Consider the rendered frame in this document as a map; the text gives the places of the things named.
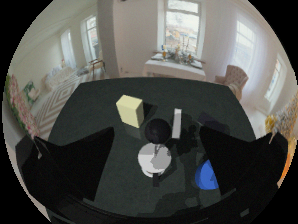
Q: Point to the white flat bar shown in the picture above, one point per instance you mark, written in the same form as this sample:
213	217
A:
177	123

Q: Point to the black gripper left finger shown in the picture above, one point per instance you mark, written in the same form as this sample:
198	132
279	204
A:
82	161

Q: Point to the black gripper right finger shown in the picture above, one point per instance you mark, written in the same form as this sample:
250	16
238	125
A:
230	157

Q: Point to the glass french press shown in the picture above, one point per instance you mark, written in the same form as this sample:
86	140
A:
155	157

